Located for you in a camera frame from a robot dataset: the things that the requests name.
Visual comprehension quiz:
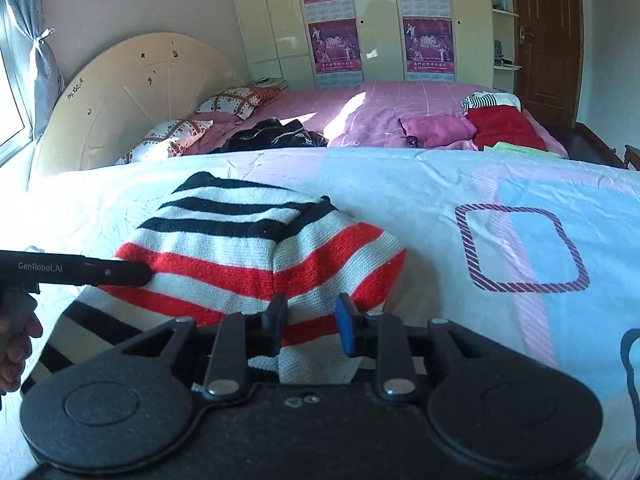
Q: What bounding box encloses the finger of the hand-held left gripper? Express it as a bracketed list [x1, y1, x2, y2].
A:
[82, 257, 154, 289]

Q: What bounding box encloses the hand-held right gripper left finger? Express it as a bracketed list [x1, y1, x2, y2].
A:
[118, 292, 290, 404]

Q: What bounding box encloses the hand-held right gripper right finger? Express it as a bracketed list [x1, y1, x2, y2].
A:
[334, 292, 507, 402]

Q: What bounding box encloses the striped knit sweater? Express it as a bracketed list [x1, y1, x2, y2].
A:
[20, 171, 409, 397]

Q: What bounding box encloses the person's left hand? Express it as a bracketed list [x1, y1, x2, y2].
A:
[0, 310, 44, 397]

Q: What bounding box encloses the heart patterned pillow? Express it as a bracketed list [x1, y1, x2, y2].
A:
[115, 118, 214, 166]
[195, 85, 284, 121]

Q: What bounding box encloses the white blue printed blanket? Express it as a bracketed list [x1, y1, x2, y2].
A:
[0, 147, 640, 480]

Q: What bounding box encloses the window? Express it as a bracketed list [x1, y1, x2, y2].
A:
[0, 44, 39, 167]

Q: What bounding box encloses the dark cloth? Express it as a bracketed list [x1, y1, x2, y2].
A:
[210, 117, 329, 154]

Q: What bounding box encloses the cream round headboard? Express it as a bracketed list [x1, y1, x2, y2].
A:
[28, 32, 249, 192]

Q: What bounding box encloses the pink cloth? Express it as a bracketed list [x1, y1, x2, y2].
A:
[397, 112, 479, 149]

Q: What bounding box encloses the pink bed sheet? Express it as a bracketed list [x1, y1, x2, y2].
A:
[182, 80, 569, 159]

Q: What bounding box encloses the green paper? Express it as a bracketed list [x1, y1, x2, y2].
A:
[482, 142, 549, 159]

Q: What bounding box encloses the grey curtain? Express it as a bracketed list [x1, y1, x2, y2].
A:
[0, 0, 66, 127]

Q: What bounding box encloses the red cloth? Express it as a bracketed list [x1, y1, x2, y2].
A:
[467, 105, 549, 151]

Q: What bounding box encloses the black white striped cloth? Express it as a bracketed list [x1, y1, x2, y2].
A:
[460, 91, 524, 116]

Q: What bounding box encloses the cream wardrobe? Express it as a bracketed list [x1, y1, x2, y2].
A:
[225, 0, 522, 92]

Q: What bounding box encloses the dark wooden footboard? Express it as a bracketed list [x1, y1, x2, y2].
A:
[560, 122, 627, 169]

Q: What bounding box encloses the brown wooden door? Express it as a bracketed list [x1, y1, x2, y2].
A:
[510, 0, 584, 129]

